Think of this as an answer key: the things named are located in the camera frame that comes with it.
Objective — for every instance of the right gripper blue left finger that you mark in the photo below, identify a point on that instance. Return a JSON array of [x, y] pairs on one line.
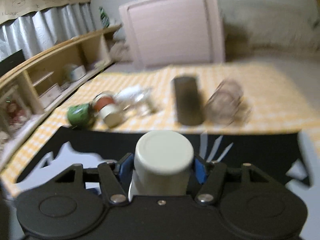
[[114, 180]]

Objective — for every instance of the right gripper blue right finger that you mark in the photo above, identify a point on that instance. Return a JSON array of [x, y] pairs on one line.
[[210, 176]]

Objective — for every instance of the green tin cup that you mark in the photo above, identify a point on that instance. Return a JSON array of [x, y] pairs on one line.
[[81, 115]]

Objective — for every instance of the cream cup with red sleeve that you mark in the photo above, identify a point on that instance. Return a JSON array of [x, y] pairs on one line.
[[107, 108]]

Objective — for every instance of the clear glass jar cup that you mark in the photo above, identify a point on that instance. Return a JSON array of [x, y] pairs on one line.
[[144, 103]]

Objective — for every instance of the dark olive upside-down tumbler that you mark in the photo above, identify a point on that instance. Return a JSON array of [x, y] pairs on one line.
[[187, 101]]

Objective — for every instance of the clear mug with brown bands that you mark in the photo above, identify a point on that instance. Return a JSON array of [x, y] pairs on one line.
[[228, 105]]

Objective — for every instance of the yellow checkered cloth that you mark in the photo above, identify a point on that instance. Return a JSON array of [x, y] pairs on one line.
[[275, 102]]

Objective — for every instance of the small white drawer box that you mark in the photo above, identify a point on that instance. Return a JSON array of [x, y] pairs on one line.
[[50, 95]]

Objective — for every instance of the tissue box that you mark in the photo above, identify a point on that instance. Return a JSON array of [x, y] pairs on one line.
[[74, 72]]

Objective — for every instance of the wooden left shelf unit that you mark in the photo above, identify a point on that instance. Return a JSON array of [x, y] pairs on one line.
[[21, 87]]

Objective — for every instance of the pink folding table top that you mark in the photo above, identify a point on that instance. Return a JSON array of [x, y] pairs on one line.
[[163, 32]]

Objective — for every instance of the green glass bottle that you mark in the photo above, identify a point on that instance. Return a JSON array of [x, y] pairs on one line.
[[104, 18]]

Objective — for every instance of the beige bedding pile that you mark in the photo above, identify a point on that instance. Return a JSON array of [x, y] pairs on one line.
[[248, 26]]

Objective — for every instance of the grey curtain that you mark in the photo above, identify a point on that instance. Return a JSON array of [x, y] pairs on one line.
[[39, 31]]

